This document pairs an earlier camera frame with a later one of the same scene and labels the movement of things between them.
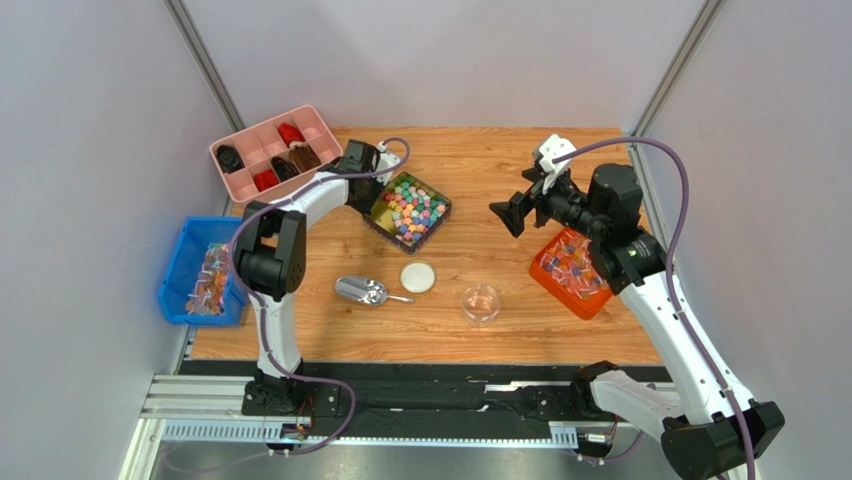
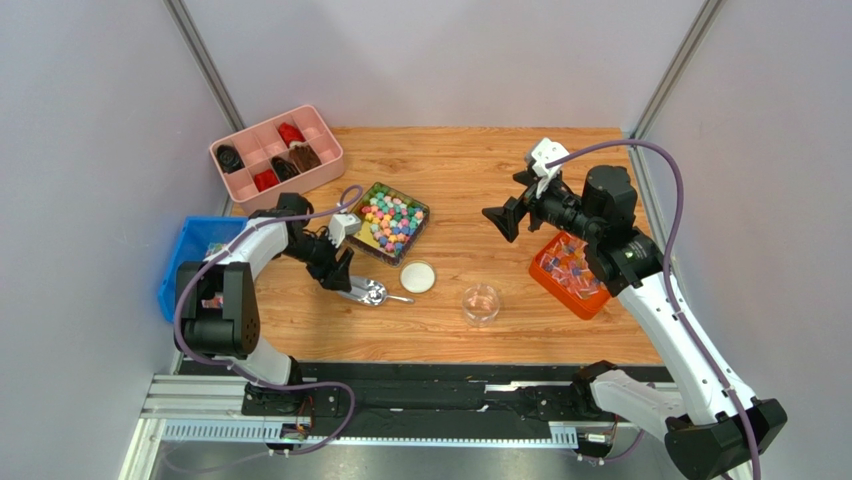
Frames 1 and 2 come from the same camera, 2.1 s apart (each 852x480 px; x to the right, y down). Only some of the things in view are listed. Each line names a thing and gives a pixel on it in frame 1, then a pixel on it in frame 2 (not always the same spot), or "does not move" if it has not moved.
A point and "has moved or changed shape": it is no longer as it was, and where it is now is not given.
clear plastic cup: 481,304 does not move
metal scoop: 365,291 does not move
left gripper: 365,208 → 337,279
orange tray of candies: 564,269 does not move
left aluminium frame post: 206,64 does not move
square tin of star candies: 406,214 has moved or changed shape
